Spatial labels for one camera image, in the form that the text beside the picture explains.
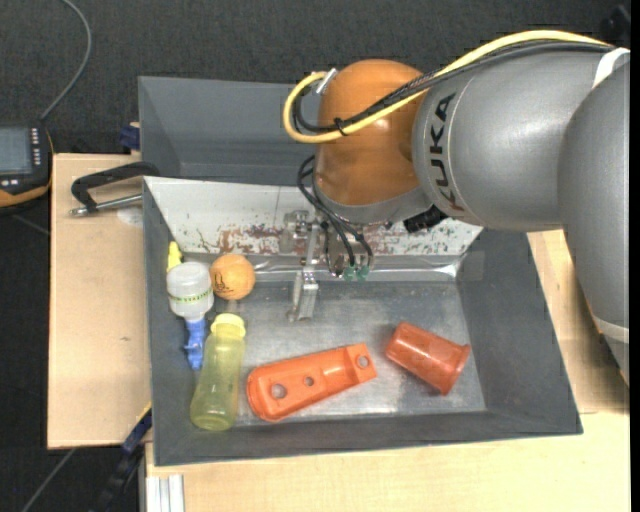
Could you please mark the grey metal bin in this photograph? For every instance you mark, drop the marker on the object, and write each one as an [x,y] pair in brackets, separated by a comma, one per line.
[350,320]

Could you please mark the orange ball with print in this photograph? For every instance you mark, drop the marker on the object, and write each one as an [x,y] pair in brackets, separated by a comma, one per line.
[233,276]

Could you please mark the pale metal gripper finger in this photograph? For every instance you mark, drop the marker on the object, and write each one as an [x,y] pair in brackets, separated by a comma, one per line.
[296,300]
[311,300]

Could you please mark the orange plastic part with holes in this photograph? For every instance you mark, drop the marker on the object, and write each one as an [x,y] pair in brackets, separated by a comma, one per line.
[305,382]

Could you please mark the pale wood board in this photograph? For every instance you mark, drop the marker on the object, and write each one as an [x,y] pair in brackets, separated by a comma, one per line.
[95,300]

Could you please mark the black cylinder on white bracket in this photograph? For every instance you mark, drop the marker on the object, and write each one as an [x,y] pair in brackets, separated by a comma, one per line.
[424,219]

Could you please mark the yellow clear plastic bottle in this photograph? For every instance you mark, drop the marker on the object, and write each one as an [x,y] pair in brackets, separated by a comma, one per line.
[219,370]

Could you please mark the orange plastic cup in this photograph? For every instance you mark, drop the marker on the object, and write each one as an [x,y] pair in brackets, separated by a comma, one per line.
[427,357]

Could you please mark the white spray bottle blue trigger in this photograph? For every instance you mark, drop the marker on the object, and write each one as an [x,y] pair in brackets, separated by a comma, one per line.
[189,290]

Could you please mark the small yellow plastic piece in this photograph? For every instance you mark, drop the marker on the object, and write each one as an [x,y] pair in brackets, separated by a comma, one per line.
[173,256]

